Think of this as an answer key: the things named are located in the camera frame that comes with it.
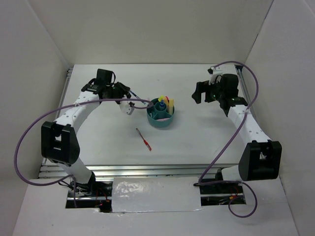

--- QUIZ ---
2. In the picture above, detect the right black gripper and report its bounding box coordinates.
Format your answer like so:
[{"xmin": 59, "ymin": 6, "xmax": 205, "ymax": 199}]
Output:
[{"xmin": 192, "ymin": 76, "xmax": 225, "ymax": 104}]

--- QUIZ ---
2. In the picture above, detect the blue gel pen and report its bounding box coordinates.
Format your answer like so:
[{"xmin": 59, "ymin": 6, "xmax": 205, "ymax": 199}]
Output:
[{"xmin": 129, "ymin": 90, "xmax": 148, "ymax": 105}]

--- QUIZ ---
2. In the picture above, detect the yellow pastel highlighter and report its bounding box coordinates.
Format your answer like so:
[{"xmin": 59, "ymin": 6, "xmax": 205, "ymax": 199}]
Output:
[{"xmin": 168, "ymin": 99, "xmax": 174, "ymax": 115}]

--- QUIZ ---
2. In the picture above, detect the blue capped glue bottle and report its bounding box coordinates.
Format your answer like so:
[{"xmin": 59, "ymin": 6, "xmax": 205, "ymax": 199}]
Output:
[{"xmin": 159, "ymin": 100, "xmax": 166, "ymax": 111}]

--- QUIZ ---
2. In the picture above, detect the orange pastel highlighter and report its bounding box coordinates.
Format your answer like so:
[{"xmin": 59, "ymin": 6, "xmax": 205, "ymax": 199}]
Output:
[{"xmin": 164, "ymin": 99, "xmax": 169, "ymax": 107}]

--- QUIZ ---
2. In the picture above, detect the red gel pen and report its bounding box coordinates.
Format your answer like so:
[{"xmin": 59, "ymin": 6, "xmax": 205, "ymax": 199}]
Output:
[{"xmin": 136, "ymin": 128, "xmax": 152, "ymax": 151}]

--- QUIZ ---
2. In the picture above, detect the black gel pen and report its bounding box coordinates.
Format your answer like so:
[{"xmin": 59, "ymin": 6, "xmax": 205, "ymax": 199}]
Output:
[{"xmin": 150, "ymin": 110, "xmax": 156, "ymax": 118}]

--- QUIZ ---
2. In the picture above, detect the yellow black highlighter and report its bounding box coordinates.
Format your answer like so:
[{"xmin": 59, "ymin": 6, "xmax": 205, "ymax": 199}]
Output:
[{"xmin": 158, "ymin": 96, "xmax": 167, "ymax": 102}]

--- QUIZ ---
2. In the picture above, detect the pink pastel highlighter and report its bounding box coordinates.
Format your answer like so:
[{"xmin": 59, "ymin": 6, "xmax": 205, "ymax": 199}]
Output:
[{"xmin": 156, "ymin": 118, "xmax": 170, "ymax": 122}]

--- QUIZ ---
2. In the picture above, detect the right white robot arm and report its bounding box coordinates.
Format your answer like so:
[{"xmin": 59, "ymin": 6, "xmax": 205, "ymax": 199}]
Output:
[{"xmin": 192, "ymin": 74, "xmax": 282, "ymax": 193}]

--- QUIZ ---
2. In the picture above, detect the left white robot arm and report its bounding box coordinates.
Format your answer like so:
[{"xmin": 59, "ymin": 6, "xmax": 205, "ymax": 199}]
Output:
[{"xmin": 41, "ymin": 69, "xmax": 134, "ymax": 196}]

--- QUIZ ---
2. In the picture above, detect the teal round compartment organizer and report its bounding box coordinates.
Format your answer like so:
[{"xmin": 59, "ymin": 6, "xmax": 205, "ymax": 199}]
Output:
[{"xmin": 147, "ymin": 98, "xmax": 174, "ymax": 128}]

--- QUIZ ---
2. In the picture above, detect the white foil cover plate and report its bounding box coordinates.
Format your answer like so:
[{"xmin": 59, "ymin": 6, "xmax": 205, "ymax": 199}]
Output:
[{"xmin": 112, "ymin": 177, "xmax": 202, "ymax": 213}]

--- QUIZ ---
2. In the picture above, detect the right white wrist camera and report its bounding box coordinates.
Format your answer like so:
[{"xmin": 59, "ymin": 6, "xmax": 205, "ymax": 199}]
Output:
[{"xmin": 207, "ymin": 66, "xmax": 223, "ymax": 85}]

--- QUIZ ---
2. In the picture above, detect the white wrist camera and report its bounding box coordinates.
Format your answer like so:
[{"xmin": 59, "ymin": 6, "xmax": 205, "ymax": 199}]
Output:
[
  {"xmin": 119, "ymin": 101, "xmax": 135, "ymax": 116},
  {"xmin": 207, "ymin": 66, "xmax": 223, "ymax": 85}
]

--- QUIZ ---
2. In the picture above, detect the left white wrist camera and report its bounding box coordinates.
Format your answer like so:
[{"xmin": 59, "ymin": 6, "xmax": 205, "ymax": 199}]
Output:
[{"xmin": 119, "ymin": 101, "xmax": 135, "ymax": 116}]

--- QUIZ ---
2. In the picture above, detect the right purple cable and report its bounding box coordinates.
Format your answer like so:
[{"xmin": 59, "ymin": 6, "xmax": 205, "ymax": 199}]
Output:
[{"xmin": 198, "ymin": 60, "xmax": 259, "ymax": 218}]

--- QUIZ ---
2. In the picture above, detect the purple cable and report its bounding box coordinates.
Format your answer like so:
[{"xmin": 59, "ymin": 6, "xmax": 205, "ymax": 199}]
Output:
[
  {"xmin": 198, "ymin": 60, "xmax": 259, "ymax": 218},
  {"xmin": 14, "ymin": 98, "xmax": 155, "ymax": 209}
]

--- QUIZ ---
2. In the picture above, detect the aluminium table frame rail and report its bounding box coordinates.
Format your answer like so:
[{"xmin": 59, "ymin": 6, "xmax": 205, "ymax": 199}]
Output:
[{"xmin": 38, "ymin": 164, "xmax": 234, "ymax": 179}]

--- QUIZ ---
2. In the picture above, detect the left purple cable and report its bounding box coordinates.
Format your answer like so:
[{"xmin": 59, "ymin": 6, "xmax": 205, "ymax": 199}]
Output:
[{"xmin": 14, "ymin": 98, "xmax": 155, "ymax": 209}]

